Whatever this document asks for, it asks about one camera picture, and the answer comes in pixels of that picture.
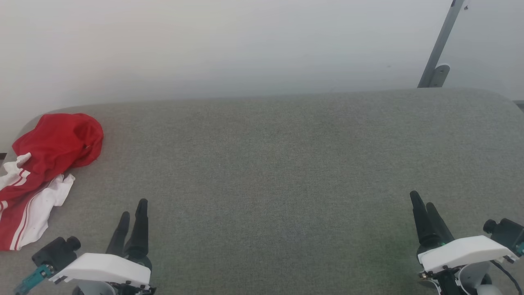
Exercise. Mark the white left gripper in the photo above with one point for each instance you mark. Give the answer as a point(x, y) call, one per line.
point(102, 268)

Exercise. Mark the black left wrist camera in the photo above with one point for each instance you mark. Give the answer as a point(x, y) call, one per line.
point(55, 253)

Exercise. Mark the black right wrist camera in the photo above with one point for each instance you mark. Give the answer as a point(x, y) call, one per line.
point(507, 233)

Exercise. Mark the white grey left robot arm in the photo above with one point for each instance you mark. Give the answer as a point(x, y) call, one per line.
point(94, 289)

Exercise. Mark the red and white jersey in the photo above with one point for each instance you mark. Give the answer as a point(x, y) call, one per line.
point(53, 147)

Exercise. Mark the teal camera connector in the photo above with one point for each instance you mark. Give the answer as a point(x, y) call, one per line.
point(521, 248)
point(32, 279)

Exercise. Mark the teal left camera connector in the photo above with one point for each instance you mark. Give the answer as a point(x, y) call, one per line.
point(32, 279)

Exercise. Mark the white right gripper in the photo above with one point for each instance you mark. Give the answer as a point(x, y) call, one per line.
point(466, 252)

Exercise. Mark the teal right camera connector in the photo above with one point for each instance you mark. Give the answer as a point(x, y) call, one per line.
point(521, 248)

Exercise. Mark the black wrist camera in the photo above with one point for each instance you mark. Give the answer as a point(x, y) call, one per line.
point(55, 253)
point(507, 233)

